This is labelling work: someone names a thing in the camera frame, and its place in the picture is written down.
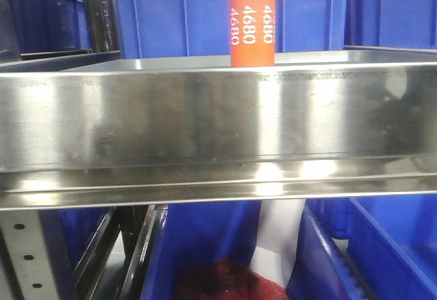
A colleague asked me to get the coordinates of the perforated metal shelf upright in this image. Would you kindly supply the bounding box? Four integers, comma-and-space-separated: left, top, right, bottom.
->
1, 210, 59, 299

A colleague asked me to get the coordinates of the blue bin behind capacitor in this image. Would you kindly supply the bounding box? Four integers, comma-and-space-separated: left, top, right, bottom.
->
114, 0, 347, 59

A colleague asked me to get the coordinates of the blue bin lower centre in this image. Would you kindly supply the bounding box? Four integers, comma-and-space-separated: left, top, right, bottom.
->
141, 200, 296, 299

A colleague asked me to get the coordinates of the blue bin upper left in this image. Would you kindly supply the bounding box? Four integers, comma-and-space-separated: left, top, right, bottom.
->
8, 0, 91, 53

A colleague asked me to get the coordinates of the orange cylindrical capacitor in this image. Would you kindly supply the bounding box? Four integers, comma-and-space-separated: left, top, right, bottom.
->
229, 0, 276, 67

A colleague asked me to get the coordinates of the dark red material in bin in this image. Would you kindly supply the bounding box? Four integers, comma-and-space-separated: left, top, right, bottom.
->
173, 258, 288, 300

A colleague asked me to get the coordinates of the blue bin upper right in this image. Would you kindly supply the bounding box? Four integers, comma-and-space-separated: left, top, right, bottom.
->
345, 0, 436, 49

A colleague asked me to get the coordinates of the blue bin lower right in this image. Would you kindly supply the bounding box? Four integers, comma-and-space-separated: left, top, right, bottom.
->
286, 195, 436, 299

